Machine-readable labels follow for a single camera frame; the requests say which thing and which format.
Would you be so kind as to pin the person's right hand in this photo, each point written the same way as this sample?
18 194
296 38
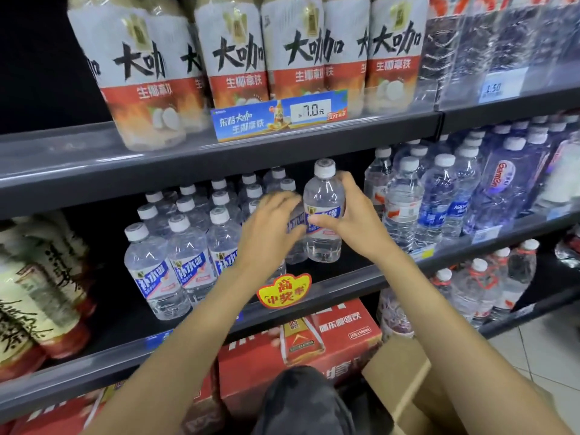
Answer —
360 221

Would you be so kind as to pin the person's left hand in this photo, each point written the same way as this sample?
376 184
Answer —
267 235

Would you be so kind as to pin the row of blue-label water bottles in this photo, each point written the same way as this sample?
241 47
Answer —
190 262

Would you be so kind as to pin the brown cardboard box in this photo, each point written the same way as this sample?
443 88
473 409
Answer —
398 380

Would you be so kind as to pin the person's right forearm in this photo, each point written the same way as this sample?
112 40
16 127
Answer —
466 353

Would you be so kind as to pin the person's left forearm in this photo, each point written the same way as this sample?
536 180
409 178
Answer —
181 357

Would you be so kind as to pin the rows of small clear water bottles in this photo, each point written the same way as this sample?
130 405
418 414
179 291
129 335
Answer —
435 199

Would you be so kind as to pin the blue price banner label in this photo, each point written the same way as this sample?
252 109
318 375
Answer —
253 119

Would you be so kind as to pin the yellow red promo sticker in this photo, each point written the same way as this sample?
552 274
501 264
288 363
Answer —
284 292

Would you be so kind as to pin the blue yellow price tag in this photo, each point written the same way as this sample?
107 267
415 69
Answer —
423 253

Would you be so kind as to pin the red drink carton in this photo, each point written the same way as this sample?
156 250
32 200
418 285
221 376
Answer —
50 416
353 335

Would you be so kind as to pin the white blue price tag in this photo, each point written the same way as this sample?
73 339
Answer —
486 234

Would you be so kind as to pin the row of white coffee drink bottles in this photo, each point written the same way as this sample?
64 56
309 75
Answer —
235 54

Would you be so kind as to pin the row of cream milk tea bottles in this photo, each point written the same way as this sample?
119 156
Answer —
36 294

